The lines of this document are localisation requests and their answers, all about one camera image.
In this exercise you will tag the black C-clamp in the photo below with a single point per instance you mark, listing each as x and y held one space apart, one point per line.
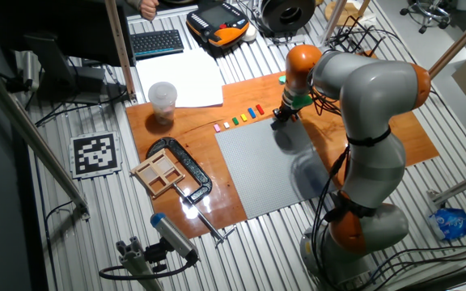
192 165

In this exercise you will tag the yellow Lego brick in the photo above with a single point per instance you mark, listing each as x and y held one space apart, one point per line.
244 117

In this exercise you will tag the white Lego brick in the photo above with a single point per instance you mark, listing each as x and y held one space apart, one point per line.
226 125

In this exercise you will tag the small wooden tray frame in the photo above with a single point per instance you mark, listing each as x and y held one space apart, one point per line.
158 173

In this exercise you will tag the metal post with base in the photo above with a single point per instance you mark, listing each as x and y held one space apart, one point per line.
334 18

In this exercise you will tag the aluminium camera bracket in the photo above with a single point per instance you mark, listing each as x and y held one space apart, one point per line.
136 262

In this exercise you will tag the person's hand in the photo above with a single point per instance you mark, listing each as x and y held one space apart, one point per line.
150 10

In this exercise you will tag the long red Lego brick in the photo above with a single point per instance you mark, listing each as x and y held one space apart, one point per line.
260 109

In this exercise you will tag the grey Lego baseplate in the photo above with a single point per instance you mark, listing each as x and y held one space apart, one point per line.
265 174

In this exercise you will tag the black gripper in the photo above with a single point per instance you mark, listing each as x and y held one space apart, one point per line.
287 109

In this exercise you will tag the long blue Lego brick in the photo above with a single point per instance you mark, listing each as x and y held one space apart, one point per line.
251 112

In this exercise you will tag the black monitor stand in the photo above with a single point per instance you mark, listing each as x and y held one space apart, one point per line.
51 60

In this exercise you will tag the grey camera with blue cap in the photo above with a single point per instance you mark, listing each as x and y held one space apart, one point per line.
174 236

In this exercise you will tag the aluminium frame post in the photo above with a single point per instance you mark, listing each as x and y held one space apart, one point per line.
459 186
459 44
26 133
119 48

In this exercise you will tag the dark green Lego brick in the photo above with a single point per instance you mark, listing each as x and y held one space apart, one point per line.
235 121

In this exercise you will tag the clear plastic cup with lid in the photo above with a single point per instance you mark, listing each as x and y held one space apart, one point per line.
162 103

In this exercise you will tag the grey sleeved forearm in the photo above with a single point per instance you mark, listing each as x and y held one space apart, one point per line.
134 3

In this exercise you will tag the grey metal bar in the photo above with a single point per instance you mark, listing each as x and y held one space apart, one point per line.
176 11

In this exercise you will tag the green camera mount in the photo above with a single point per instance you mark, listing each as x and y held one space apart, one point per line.
302 102

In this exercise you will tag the light pink Lego brick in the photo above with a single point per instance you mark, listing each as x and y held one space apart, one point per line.
217 127

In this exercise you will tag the black filament spool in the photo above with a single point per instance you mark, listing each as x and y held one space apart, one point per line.
287 14

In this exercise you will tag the blue plastic bag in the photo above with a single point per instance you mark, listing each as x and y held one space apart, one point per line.
450 223

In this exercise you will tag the white computer mouse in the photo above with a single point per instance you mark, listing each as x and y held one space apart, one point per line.
250 34

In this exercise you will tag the office chair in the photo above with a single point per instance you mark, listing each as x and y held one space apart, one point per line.
427 12

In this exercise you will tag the white printed paper sheets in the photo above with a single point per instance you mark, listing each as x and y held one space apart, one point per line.
180 77

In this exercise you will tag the wooden stool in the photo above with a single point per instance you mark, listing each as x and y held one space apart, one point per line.
348 12

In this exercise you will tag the wooden board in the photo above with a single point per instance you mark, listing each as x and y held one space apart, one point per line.
184 133

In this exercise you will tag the dark computer monitor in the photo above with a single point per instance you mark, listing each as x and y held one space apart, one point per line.
55 24

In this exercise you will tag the black keyboard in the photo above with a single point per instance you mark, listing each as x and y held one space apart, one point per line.
157 43

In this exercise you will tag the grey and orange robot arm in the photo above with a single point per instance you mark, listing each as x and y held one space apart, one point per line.
374 157

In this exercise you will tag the orange and black teach pendant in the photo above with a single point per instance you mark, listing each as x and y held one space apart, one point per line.
217 22

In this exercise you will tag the black and white marker board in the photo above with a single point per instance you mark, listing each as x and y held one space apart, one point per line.
95 154

